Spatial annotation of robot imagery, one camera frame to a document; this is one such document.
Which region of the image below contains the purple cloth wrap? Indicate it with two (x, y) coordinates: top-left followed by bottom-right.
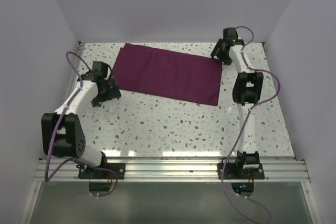
(112, 44), (222, 106)

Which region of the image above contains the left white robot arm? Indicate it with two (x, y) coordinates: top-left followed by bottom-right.
(41, 61), (121, 178)

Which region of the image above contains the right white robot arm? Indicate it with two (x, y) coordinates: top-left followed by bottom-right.
(211, 27), (264, 178)

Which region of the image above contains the aluminium left rail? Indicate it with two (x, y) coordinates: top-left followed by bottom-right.
(64, 41), (86, 100)

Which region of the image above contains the aluminium rail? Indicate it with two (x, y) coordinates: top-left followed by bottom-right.
(64, 41), (86, 100)
(34, 157), (310, 183)

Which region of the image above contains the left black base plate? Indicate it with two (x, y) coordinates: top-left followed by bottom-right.
(76, 163), (126, 179)

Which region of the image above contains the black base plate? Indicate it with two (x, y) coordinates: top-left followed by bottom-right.
(76, 163), (126, 179)
(217, 157), (265, 180)

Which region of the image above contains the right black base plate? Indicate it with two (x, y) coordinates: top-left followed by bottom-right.
(217, 157), (265, 180)

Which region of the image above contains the aluminium front rail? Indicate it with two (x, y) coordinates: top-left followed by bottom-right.
(34, 157), (310, 183)

